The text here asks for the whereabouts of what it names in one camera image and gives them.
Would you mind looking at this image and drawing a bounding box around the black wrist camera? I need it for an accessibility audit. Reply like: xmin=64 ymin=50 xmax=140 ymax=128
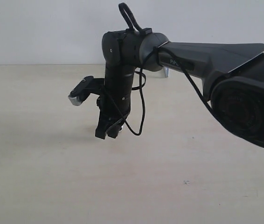
xmin=68 ymin=76 xmax=104 ymax=106

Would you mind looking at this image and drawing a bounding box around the light blue miniature goal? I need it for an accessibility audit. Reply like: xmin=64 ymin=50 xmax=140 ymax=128
xmin=163 ymin=67 xmax=170 ymax=78

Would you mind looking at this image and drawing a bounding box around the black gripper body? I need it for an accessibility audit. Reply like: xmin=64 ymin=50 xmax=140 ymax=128
xmin=97 ymin=93 xmax=130 ymax=127

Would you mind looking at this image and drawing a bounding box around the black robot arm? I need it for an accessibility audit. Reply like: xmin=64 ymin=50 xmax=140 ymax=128
xmin=95 ymin=29 xmax=264 ymax=148

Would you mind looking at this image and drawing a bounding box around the black cable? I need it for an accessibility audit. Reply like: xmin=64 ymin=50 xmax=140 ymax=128
xmin=99 ymin=2 xmax=213 ymax=136

